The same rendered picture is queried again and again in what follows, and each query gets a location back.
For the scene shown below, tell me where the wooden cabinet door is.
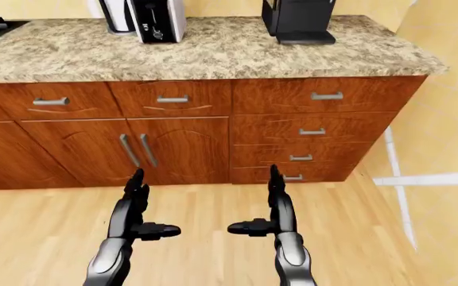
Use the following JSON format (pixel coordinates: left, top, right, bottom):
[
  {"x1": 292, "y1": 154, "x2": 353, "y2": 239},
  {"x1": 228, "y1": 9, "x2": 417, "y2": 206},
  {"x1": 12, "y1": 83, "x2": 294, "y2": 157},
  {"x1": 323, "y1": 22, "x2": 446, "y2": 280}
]
[
  {"x1": 126, "y1": 116, "x2": 231, "y2": 186},
  {"x1": 0, "y1": 119, "x2": 83, "y2": 191},
  {"x1": 19, "y1": 118, "x2": 145, "y2": 187}
]

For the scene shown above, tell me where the long silver door handle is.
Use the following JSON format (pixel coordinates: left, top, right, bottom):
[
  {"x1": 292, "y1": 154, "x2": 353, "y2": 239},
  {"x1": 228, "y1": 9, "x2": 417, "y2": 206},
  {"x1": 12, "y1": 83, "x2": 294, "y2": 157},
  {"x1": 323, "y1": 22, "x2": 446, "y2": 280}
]
[
  {"x1": 118, "y1": 133, "x2": 142, "y2": 169},
  {"x1": 138, "y1": 133, "x2": 160, "y2": 168}
]

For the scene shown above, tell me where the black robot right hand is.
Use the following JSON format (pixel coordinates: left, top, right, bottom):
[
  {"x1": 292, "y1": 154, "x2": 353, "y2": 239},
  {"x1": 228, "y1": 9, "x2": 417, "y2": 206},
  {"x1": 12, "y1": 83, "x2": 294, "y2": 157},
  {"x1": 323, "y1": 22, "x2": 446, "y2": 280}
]
[{"x1": 227, "y1": 163, "x2": 298, "y2": 238}]

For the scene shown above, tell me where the wide wooden drawer front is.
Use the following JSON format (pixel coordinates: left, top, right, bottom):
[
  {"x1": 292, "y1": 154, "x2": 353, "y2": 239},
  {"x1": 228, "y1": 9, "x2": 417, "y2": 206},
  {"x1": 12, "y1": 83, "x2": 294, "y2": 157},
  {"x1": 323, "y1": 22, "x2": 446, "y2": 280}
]
[{"x1": 231, "y1": 75, "x2": 428, "y2": 115}]

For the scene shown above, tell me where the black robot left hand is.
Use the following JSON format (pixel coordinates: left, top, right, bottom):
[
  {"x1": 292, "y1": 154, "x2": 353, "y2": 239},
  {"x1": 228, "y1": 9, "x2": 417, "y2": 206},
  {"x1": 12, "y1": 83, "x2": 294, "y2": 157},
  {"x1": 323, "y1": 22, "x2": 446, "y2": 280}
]
[{"x1": 107, "y1": 168, "x2": 182, "y2": 242}]

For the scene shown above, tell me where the white black cylindrical canister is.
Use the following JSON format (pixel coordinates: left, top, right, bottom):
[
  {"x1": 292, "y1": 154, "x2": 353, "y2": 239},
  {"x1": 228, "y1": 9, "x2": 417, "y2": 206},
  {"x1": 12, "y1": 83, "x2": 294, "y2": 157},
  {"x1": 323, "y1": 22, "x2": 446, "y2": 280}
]
[{"x1": 97, "y1": 0, "x2": 137, "y2": 36}]

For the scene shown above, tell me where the black coffee machine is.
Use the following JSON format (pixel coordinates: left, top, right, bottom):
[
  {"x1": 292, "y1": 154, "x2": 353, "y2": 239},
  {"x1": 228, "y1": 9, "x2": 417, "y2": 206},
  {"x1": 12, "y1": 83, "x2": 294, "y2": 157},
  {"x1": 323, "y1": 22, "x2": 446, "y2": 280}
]
[{"x1": 261, "y1": 0, "x2": 338, "y2": 46}]

